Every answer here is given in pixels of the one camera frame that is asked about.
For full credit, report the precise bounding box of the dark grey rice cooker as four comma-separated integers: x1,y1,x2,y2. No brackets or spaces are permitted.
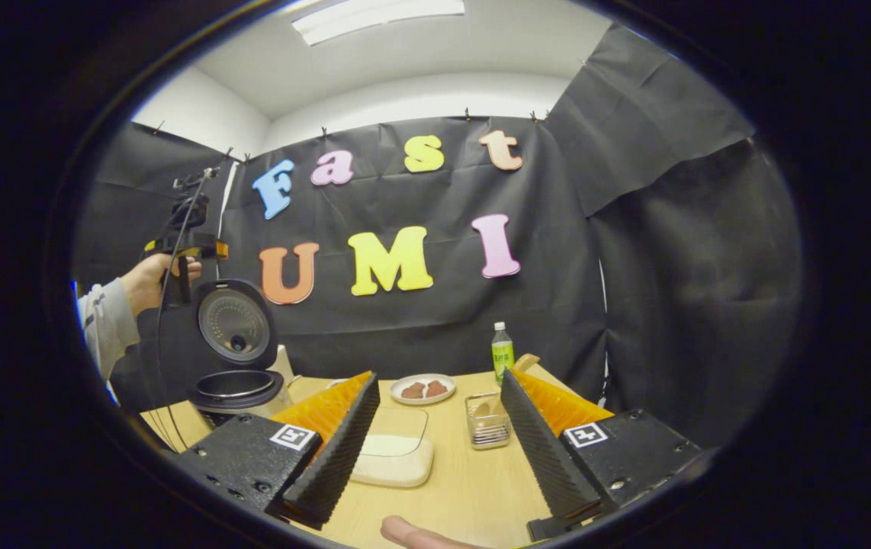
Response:
190,279,291,428

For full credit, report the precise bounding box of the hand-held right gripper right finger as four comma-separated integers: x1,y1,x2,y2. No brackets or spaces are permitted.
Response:
500,368,711,542

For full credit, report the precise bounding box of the white round plate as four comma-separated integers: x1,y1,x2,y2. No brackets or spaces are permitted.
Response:
390,373,457,406

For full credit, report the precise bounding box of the wooden spoon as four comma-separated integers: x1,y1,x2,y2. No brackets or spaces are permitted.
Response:
474,353,542,419

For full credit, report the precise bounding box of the clear plastic rice box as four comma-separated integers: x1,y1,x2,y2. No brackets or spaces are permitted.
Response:
348,406,435,489

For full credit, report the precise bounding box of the thin black cable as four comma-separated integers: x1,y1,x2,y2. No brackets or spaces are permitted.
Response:
153,172,211,452

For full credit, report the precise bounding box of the white toaster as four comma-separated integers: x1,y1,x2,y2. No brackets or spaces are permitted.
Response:
274,345,301,386

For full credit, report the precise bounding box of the ceiling light panel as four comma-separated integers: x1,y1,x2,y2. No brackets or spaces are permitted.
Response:
291,0,467,47

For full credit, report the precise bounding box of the white rice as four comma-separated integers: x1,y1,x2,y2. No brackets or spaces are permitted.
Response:
350,435,434,487

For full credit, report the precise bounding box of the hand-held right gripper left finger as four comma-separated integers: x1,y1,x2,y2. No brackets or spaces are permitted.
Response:
176,371,381,531

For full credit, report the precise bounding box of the green label drink bottle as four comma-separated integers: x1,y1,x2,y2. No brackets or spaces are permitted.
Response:
491,321,516,384

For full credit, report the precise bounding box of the black backdrop cloth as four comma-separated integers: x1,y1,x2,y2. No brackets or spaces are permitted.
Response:
73,23,802,451

